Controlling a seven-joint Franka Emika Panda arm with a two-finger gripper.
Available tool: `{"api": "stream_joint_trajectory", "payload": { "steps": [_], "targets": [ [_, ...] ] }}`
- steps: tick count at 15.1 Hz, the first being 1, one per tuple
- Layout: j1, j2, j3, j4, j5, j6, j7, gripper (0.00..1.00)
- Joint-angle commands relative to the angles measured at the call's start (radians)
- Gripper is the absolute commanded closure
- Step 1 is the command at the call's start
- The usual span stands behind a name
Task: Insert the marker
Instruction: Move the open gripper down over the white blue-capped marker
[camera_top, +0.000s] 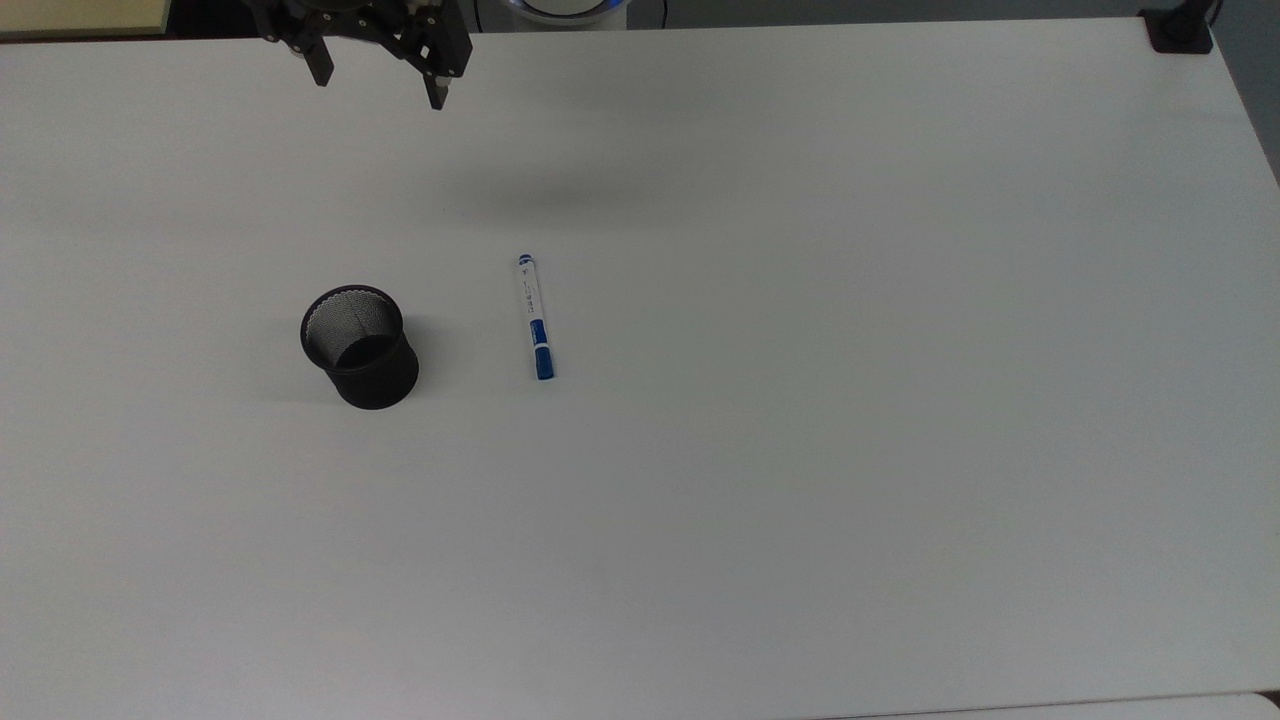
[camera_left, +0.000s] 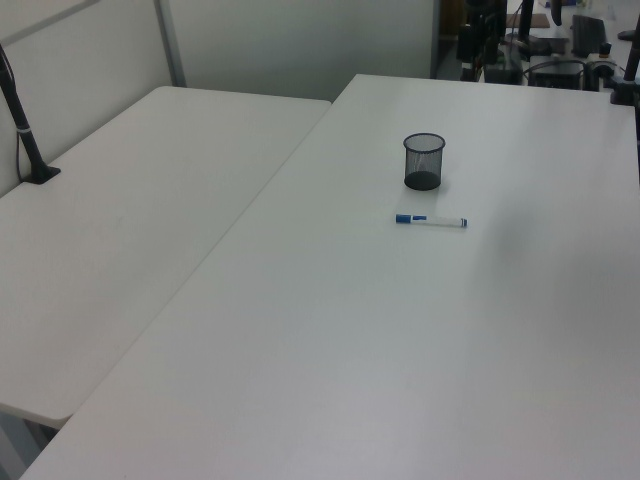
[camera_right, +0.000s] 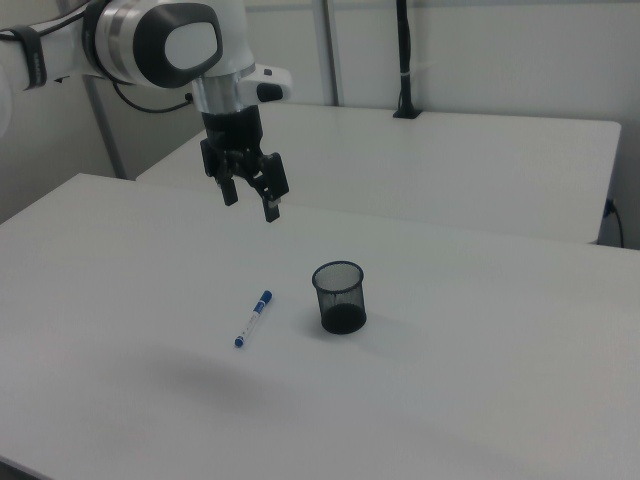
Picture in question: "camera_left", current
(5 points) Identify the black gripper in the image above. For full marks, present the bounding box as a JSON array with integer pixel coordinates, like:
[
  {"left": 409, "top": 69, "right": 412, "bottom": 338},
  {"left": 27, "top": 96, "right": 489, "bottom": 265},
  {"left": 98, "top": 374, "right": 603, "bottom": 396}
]
[{"left": 457, "top": 0, "right": 505, "bottom": 81}]

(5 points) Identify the blue and white marker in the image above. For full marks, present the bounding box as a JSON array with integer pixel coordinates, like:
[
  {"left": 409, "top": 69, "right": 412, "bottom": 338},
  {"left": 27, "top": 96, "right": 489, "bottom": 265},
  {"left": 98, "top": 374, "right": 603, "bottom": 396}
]
[{"left": 395, "top": 213, "right": 470, "bottom": 231}]

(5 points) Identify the black monitor stand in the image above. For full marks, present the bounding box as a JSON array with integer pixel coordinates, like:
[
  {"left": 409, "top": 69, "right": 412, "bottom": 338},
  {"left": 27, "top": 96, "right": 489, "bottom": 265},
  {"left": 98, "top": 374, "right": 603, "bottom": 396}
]
[{"left": 504, "top": 0, "right": 552, "bottom": 57}]

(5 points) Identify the black electronics box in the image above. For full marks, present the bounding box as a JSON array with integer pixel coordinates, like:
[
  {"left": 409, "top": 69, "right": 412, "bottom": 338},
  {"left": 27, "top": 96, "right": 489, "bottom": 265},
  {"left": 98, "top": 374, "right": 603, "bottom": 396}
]
[{"left": 527, "top": 54, "right": 588, "bottom": 91}]

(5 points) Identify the black keyboard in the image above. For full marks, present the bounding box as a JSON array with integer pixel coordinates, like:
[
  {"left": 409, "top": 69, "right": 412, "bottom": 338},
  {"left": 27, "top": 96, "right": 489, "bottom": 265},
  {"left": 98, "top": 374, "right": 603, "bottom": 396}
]
[{"left": 569, "top": 13, "right": 612, "bottom": 59}]

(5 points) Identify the white device with black knob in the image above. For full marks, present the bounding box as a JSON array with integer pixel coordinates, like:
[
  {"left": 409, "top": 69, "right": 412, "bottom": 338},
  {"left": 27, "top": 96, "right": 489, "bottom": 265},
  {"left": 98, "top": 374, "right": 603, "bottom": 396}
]
[{"left": 584, "top": 43, "right": 619, "bottom": 92}]

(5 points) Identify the black mesh pen cup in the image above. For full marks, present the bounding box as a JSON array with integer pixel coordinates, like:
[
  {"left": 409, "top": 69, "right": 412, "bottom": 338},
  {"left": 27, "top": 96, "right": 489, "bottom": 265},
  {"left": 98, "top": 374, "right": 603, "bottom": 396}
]
[{"left": 402, "top": 132, "right": 447, "bottom": 192}]

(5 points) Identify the black pole with table clamp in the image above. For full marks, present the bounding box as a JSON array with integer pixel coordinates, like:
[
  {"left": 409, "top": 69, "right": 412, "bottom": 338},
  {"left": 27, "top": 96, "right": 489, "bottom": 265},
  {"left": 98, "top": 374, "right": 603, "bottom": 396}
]
[{"left": 608, "top": 9, "right": 640, "bottom": 106}]

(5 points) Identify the white side table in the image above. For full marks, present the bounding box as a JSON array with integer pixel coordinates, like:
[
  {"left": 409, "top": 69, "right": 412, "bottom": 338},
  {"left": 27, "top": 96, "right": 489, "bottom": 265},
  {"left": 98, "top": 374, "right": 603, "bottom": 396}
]
[{"left": 0, "top": 85, "right": 334, "bottom": 423}]

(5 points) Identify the thin black hanging cable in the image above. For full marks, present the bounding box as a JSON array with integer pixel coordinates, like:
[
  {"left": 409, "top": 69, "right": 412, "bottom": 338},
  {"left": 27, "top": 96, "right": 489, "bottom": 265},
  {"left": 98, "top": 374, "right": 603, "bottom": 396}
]
[{"left": 632, "top": 97, "right": 640, "bottom": 189}]

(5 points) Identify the grey partition frame post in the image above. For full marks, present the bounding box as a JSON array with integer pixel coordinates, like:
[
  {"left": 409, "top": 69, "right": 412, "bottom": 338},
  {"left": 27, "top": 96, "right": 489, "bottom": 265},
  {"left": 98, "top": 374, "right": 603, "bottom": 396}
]
[{"left": 153, "top": 0, "right": 187, "bottom": 89}]

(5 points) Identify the black camera pole with base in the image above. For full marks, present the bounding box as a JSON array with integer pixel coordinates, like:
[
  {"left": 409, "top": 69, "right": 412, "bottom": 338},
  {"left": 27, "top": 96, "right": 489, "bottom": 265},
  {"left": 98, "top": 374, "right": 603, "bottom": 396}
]
[{"left": 0, "top": 42, "right": 62, "bottom": 186}]

